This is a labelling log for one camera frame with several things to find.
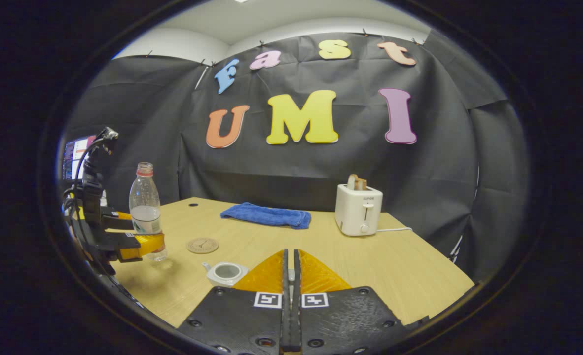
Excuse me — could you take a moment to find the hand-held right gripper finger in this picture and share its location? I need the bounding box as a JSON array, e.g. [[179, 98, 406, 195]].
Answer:
[[177, 249, 291, 355], [293, 249, 413, 355]]

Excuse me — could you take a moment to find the clear plastic water bottle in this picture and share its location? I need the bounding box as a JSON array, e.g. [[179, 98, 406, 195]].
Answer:
[[128, 162, 169, 262]]

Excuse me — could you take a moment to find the round wooden coaster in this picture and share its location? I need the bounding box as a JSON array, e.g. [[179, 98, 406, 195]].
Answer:
[[186, 237, 219, 254]]

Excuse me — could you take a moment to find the white teacup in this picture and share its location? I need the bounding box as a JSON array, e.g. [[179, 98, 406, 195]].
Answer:
[[202, 262, 249, 288]]

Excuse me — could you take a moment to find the computer monitor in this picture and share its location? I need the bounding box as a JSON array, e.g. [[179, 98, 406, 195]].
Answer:
[[63, 136, 97, 180]]

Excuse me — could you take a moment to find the blue towel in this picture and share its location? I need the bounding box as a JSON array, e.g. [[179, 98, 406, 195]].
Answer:
[[220, 202, 312, 230]]

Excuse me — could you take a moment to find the white toaster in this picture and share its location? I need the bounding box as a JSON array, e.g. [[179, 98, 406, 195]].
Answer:
[[334, 183, 384, 237]]

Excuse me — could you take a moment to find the black backdrop cloth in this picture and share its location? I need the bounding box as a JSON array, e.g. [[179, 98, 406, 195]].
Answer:
[[65, 22, 531, 282]]

